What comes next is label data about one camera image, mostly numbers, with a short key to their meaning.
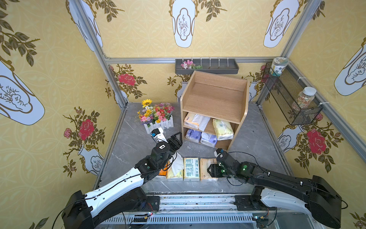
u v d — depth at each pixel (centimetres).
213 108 75
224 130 78
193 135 95
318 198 41
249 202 73
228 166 63
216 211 73
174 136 67
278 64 85
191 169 80
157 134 67
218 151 76
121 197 59
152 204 73
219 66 92
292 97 72
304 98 66
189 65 88
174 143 65
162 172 77
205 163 84
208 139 90
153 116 93
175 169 78
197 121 82
